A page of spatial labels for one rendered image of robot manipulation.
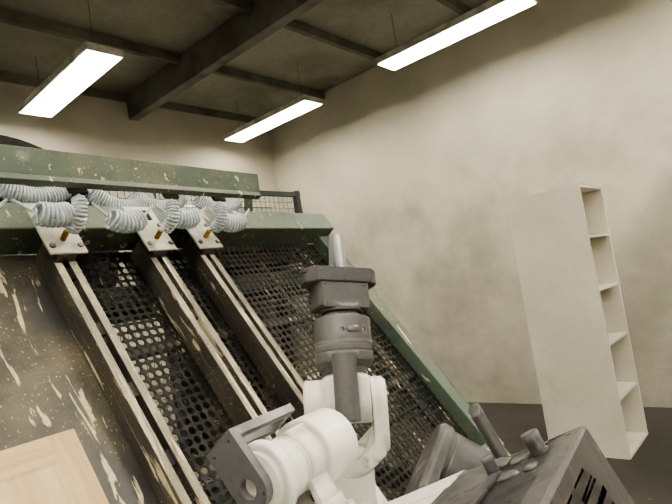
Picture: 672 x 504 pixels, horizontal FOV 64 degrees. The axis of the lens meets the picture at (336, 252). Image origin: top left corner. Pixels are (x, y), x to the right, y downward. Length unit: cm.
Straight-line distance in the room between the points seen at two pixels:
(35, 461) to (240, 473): 84
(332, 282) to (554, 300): 378
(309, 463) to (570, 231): 406
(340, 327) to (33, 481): 71
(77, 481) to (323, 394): 64
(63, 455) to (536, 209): 387
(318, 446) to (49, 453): 86
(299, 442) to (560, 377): 420
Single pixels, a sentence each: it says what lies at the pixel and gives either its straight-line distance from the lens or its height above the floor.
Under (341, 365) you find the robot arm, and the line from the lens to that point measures 75.
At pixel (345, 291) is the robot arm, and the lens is 82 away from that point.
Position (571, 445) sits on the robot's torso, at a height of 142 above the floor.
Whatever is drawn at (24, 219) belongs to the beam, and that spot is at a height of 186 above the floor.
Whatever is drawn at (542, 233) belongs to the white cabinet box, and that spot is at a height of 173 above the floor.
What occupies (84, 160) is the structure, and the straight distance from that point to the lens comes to 222.
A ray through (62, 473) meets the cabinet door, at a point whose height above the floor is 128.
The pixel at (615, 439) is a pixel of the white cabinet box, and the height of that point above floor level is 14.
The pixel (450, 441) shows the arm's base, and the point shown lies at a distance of 64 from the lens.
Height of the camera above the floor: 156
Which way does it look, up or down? 4 degrees up
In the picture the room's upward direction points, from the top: 9 degrees counter-clockwise
